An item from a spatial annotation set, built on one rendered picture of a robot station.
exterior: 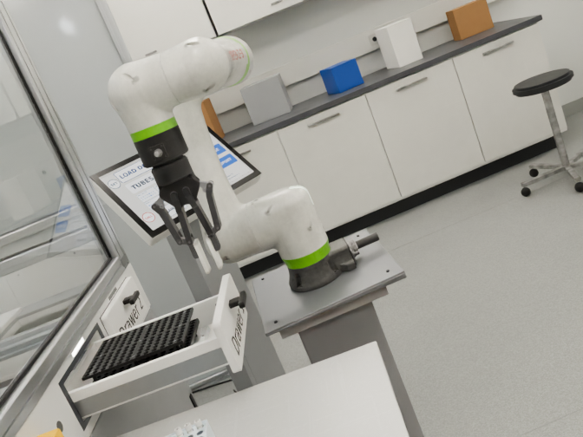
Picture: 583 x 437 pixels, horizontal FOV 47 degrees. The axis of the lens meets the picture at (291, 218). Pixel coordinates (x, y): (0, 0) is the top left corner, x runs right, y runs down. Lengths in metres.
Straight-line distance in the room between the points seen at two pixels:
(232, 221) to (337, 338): 0.39
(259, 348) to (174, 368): 1.19
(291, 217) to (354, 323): 0.31
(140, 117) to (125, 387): 0.53
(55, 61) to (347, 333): 1.88
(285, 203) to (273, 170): 2.74
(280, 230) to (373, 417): 0.63
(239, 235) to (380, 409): 0.65
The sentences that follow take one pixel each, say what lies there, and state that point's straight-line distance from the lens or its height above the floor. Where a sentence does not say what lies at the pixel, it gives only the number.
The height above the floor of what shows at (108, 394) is 0.87.
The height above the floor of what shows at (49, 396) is 0.93.
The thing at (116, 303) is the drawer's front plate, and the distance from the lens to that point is 1.75.
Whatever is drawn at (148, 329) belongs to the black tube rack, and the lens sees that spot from 1.53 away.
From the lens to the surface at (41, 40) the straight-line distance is 3.07.
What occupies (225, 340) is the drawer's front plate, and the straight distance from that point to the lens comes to 1.30.
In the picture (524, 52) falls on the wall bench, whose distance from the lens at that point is 4.75.
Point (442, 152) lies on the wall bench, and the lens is 4.57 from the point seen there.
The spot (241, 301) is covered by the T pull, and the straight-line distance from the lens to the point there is 1.39.
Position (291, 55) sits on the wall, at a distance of 5.02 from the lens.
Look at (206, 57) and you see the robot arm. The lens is 1.23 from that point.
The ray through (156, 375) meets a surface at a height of 0.87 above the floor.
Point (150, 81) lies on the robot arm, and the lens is 1.25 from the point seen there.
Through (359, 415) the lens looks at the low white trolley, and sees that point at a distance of 1.16.
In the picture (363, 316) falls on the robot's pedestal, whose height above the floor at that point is 0.68.
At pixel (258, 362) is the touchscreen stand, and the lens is 2.52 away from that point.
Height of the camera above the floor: 1.37
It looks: 14 degrees down
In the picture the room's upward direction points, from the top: 22 degrees counter-clockwise
